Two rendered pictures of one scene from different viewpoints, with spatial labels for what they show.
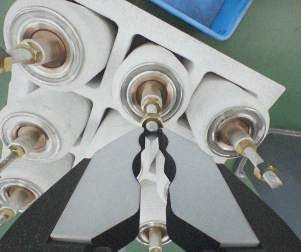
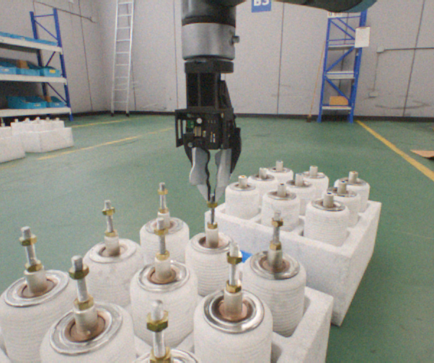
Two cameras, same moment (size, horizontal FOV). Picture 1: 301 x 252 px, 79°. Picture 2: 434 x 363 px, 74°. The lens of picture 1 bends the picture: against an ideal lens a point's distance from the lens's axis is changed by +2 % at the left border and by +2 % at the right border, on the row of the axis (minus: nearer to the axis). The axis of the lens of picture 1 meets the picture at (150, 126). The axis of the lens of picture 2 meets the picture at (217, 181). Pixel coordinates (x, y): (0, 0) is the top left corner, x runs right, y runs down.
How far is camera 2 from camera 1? 53 cm
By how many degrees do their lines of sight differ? 101
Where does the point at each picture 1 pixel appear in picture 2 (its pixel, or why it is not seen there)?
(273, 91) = (321, 296)
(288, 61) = not seen: outside the picture
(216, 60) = not seen: hidden behind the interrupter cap
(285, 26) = (357, 346)
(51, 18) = (174, 220)
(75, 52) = (177, 226)
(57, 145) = (127, 254)
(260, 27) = (331, 343)
